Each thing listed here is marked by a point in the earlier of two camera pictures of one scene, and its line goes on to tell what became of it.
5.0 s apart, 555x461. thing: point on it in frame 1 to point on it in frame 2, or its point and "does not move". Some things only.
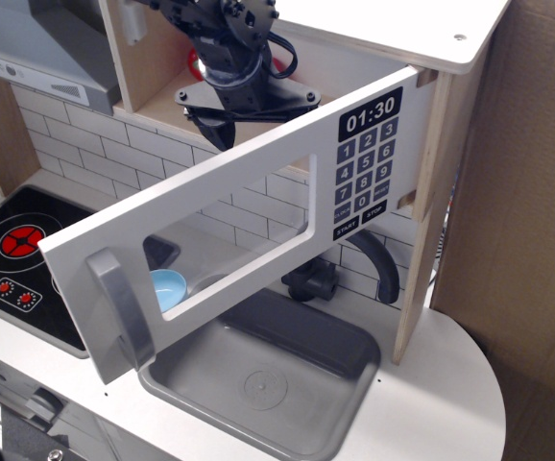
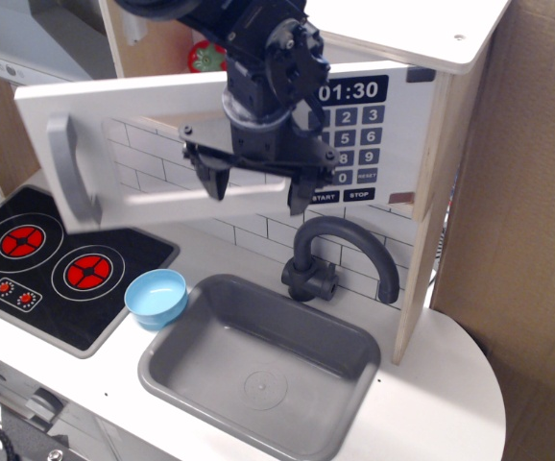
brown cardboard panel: x=511 y=267 does not move
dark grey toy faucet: x=318 y=279 does not move
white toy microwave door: x=366 y=142 to x=90 y=105
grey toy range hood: x=59 y=47 does not move
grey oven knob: x=39 y=407 does not move
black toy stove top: x=10 y=277 does not move
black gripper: x=241 y=94 to x=259 y=139
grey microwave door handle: x=126 y=312 to x=63 y=144
